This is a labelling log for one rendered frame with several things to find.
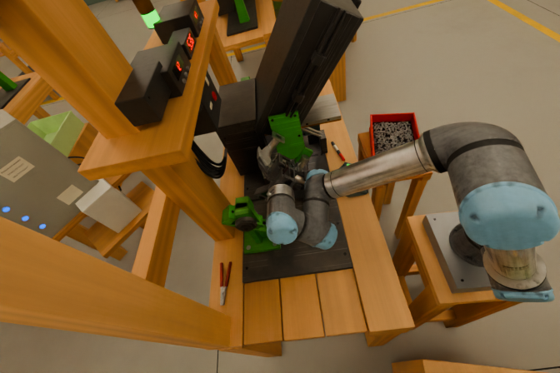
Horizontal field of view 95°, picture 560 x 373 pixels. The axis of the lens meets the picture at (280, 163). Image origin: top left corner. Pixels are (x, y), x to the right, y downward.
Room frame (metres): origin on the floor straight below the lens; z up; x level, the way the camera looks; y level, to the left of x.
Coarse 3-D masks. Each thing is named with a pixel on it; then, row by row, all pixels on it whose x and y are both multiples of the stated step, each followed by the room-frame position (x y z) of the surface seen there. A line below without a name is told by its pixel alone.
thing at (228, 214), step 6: (228, 210) 0.50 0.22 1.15; (234, 210) 0.50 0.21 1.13; (222, 216) 0.50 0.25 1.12; (228, 216) 0.48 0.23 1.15; (234, 216) 0.48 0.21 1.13; (222, 222) 0.48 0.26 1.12; (228, 222) 0.47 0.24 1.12; (234, 222) 0.48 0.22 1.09; (258, 222) 0.47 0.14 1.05; (264, 222) 0.48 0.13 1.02; (258, 228) 0.47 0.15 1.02; (264, 228) 0.47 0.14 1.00
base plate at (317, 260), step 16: (304, 144) 0.91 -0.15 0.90; (320, 160) 0.77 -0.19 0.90; (256, 176) 0.81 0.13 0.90; (256, 208) 0.63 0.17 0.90; (336, 208) 0.50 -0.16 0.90; (336, 224) 0.44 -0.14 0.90; (336, 240) 0.37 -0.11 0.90; (256, 256) 0.42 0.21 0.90; (272, 256) 0.39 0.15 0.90; (288, 256) 0.37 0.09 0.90; (304, 256) 0.35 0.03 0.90; (320, 256) 0.33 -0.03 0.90; (336, 256) 0.32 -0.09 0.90; (256, 272) 0.36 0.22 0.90; (272, 272) 0.34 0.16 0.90; (288, 272) 0.32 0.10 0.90; (304, 272) 0.30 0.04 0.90; (320, 272) 0.28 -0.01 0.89
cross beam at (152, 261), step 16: (160, 192) 0.57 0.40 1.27; (160, 208) 0.50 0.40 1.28; (176, 208) 0.54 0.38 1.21; (160, 224) 0.45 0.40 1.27; (176, 224) 0.49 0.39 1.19; (144, 240) 0.41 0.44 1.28; (160, 240) 0.41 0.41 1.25; (144, 256) 0.36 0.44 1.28; (160, 256) 0.37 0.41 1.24; (144, 272) 0.32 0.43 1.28; (160, 272) 0.33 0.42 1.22
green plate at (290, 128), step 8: (296, 112) 0.74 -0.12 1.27; (272, 120) 0.75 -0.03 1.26; (280, 120) 0.74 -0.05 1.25; (288, 120) 0.74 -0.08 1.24; (296, 120) 0.73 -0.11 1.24; (272, 128) 0.74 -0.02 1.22; (280, 128) 0.74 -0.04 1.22; (288, 128) 0.73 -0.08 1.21; (296, 128) 0.72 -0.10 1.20; (288, 136) 0.72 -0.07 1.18; (296, 136) 0.72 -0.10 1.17; (280, 144) 0.72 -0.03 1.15; (288, 144) 0.71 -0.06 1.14; (296, 144) 0.71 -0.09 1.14; (280, 152) 0.71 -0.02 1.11; (288, 152) 0.71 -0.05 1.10; (296, 152) 0.70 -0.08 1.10
